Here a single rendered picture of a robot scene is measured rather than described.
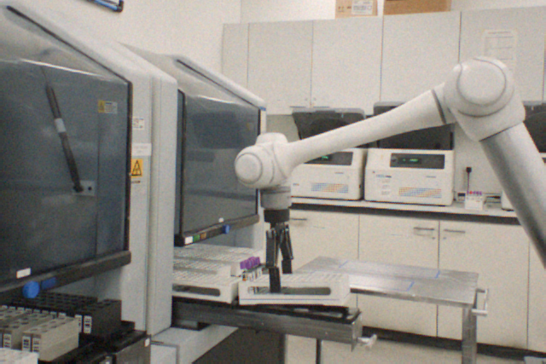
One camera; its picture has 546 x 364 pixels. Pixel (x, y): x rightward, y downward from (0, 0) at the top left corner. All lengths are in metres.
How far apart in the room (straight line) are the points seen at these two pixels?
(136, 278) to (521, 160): 0.95
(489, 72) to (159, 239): 0.92
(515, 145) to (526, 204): 0.13
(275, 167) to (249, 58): 3.11
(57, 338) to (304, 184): 2.89
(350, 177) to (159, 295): 2.45
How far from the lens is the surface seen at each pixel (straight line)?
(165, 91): 1.60
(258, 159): 1.39
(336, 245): 3.98
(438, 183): 3.84
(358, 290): 1.88
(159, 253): 1.62
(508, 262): 3.88
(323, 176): 3.95
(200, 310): 1.70
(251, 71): 4.47
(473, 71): 1.31
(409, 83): 4.16
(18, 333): 1.33
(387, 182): 3.87
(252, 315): 1.63
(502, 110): 1.34
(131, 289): 1.52
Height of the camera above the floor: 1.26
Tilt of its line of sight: 1 degrees down
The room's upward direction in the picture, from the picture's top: 2 degrees clockwise
